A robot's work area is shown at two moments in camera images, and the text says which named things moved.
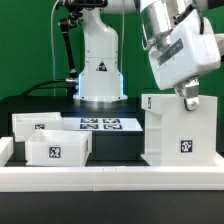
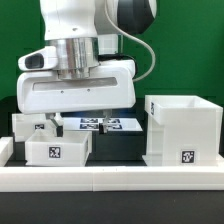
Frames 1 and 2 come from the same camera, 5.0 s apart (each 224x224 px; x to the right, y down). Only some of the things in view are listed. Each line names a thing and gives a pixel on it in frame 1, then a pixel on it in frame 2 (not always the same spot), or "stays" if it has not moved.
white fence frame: x=106 y=178 stays
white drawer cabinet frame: x=177 y=136 stays
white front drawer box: x=58 y=147 stays
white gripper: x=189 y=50 → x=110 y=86
